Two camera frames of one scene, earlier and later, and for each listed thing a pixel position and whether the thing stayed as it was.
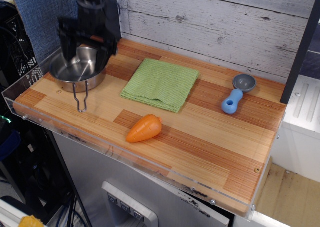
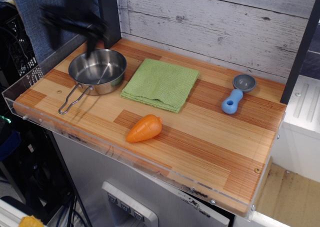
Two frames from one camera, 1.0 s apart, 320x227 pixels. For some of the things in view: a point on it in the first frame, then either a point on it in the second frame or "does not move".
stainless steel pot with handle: (80, 76) -> (102, 74)
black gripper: (97, 21) -> (82, 12)
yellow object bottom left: (30, 221) does not move
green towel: (166, 84) does not move
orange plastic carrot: (148, 127) does not move
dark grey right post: (298, 60) does not move
